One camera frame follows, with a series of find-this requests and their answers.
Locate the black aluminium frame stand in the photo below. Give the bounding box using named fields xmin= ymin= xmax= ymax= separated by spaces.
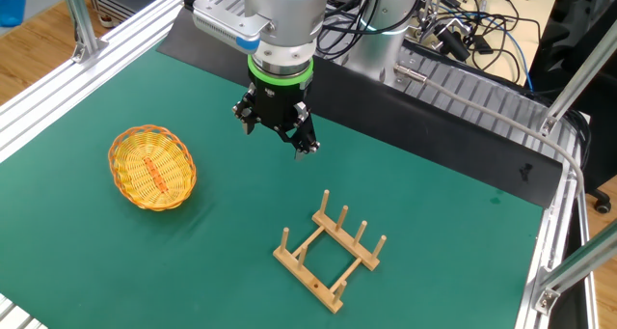
xmin=85 ymin=0 xmax=187 ymax=29

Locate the grey hose with metal connector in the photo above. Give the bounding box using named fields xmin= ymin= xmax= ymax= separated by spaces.
xmin=393 ymin=63 xmax=587 ymax=200

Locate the orange yellow wicker basket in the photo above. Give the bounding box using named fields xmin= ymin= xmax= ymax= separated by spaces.
xmin=107 ymin=123 xmax=198 ymax=212

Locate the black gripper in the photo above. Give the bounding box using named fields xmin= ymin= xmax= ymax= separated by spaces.
xmin=231 ymin=79 xmax=322 ymax=162

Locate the beige desk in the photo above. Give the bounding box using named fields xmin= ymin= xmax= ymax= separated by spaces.
xmin=423 ymin=0 xmax=564 ymax=87

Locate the black coiled cable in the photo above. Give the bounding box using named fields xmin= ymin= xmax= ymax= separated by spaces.
xmin=315 ymin=10 xmax=372 ymax=63

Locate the silver blue wrist camera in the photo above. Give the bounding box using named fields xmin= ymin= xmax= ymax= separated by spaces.
xmin=191 ymin=0 xmax=274 ymax=55

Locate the black office chair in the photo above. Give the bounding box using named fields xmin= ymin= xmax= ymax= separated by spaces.
xmin=528 ymin=0 xmax=617 ymax=215

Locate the aluminium frame post with bracket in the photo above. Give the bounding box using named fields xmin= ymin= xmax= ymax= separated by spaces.
xmin=532 ymin=232 xmax=617 ymax=316
xmin=538 ymin=17 xmax=617 ymax=138
xmin=58 ymin=0 xmax=110 ymax=64

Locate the blue cable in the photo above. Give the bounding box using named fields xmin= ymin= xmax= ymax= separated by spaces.
xmin=433 ymin=3 xmax=535 ymax=93

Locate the black rubber barrier strip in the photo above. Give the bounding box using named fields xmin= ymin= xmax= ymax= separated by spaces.
xmin=156 ymin=3 xmax=564 ymax=209

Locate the wooden peg dish rack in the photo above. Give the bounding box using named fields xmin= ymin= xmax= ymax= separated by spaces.
xmin=272 ymin=189 xmax=389 ymax=315

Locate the green table mat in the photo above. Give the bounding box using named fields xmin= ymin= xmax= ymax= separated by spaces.
xmin=0 ymin=43 xmax=546 ymax=329

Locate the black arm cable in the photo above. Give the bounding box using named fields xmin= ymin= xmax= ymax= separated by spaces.
xmin=322 ymin=0 xmax=426 ymax=37

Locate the black desk cable tangle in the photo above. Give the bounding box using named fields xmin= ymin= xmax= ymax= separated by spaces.
xmin=418 ymin=0 xmax=544 ymax=87

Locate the aluminium profile table frame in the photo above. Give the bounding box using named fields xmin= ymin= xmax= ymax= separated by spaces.
xmin=0 ymin=0 xmax=602 ymax=329

